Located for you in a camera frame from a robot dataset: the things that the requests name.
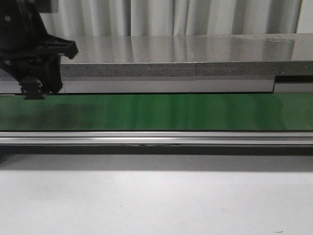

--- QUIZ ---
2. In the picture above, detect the green conveyor belt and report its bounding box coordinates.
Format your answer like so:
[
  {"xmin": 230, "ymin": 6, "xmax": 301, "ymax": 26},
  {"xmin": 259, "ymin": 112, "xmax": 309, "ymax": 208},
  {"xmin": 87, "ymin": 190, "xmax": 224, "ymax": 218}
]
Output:
[{"xmin": 0, "ymin": 94, "xmax": 313, "ymax": 131}]

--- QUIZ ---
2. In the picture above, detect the aluminium front conveyor rail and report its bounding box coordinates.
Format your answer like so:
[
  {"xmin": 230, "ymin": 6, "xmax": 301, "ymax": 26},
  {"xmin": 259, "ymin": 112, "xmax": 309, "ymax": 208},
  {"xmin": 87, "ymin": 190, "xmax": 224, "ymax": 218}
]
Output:
[{"xmin": 0, "ymin": 131, "xmax": 313, "ymax": 146}]

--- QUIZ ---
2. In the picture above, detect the white pleated curtain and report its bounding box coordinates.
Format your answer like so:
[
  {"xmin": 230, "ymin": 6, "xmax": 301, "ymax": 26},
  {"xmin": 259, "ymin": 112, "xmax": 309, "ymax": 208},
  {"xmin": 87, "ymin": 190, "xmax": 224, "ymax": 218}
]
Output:
[{"xmin": 41, "ymin": 0, "xmax": 313, "ymax": 36}]

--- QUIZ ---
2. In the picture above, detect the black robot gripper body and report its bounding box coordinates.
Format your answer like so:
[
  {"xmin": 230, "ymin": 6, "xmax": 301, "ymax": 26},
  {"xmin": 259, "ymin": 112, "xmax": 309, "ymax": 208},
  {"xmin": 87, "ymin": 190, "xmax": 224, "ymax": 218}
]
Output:
[{"xmin": 0, "ymin": 0, "xmax": 78, "ymax": 81}]

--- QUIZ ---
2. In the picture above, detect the grey rear conveyor rail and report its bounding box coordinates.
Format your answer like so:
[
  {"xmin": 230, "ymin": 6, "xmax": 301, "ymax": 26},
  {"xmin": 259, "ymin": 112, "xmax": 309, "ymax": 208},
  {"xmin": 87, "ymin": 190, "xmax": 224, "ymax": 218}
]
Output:
[{"xmin": 0, "ymin": 75, "xmax": 313, "ymax": 95}]

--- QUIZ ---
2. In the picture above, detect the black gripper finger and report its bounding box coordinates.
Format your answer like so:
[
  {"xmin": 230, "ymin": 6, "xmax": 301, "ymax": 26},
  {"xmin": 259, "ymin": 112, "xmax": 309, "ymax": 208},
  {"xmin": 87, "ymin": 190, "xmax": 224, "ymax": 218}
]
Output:
[
  {"xmin": 19, "ymin": 76, "xmax": 45, "ymax": 99},
  {"xmin": 43, "ymin": 54, "xmax": 63, "ymax": 94}
]

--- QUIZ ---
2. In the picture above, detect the grey stone slab bench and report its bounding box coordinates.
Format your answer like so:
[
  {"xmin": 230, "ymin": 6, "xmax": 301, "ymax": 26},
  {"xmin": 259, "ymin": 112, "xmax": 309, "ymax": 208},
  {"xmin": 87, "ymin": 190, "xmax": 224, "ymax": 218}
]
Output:
[{"xmin": 61, "ymin": 33, "xmax": 313, "ymax": 77}]

